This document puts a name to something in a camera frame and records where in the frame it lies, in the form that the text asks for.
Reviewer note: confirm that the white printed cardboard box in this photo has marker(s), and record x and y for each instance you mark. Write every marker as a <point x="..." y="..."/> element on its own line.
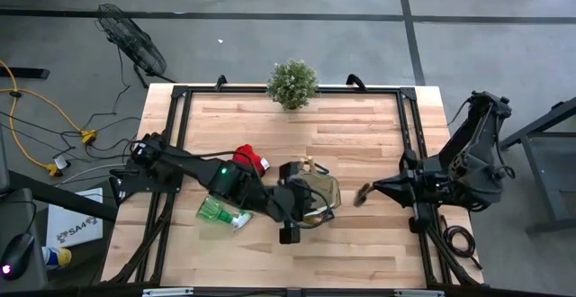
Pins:
<point x="72" y="225"/>

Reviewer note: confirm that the red gardening glove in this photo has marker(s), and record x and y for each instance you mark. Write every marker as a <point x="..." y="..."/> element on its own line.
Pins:
<point x="249" y="157"/>

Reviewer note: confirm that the black computer mouse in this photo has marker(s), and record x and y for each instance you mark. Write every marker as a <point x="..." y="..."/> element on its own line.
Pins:
<point x="18" y="254"/>

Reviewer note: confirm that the grey metal stand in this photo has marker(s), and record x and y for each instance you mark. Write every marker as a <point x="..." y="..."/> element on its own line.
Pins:
<point x="537" y="125"/>

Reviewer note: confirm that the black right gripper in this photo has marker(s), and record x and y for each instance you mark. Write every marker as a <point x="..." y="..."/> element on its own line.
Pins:
<point x="418" y="184"/>

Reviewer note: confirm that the dark grey desk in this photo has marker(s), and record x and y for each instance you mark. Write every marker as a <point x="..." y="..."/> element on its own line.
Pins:
<point x="18" y="216"/>

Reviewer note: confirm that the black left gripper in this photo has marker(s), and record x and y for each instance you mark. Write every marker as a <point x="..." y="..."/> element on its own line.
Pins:
<point x="288" y="202"/>

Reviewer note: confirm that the yellow and blue bottle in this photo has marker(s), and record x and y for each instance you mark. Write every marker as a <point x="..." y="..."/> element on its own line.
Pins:
<point x="60" y="257"/>

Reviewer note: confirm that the black metal table frame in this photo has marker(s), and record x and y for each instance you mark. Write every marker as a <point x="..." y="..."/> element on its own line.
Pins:
<point x="225" y="89"/>

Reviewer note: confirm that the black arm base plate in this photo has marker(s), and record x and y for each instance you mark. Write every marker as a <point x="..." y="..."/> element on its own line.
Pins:
<point x="130" y="185"/>

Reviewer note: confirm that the black metal beam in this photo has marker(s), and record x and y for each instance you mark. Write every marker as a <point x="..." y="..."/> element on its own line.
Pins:
<point x="63" y="195"/>

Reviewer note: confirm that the silver table bracket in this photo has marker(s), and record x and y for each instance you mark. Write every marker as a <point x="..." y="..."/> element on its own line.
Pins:
<point x="418" y="293"/>
<point x="166" y="292"/>

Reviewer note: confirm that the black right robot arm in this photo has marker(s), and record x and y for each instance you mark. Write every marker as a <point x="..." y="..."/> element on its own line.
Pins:
<point x="472" y="171"/>

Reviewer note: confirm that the white power adapter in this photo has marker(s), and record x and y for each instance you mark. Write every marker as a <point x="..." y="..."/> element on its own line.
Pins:
<point x="60" y="163"/>

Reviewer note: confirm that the green spray bottle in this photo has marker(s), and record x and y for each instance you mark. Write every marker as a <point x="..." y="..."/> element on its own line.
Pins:
<point x="211" y="211"/>

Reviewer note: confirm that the potted green plant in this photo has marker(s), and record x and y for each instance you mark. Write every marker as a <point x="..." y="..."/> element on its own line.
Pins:
<point x="292" y="83"/>

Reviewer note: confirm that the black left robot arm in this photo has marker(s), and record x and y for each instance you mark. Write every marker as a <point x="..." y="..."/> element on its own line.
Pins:
<point x="193" y="166"/>

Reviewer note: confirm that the black table clamp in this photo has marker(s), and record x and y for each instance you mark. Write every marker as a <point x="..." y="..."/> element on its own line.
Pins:
<point x="355" y="81"/>
<point x="220" y="81"/>

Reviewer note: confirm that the black floor fan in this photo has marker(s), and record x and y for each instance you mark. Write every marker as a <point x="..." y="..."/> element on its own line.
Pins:
<point x="130" y="40"/>

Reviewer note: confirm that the black floor bar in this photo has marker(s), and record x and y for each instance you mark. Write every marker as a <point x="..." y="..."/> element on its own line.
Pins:
<point x="22" y="73"/>

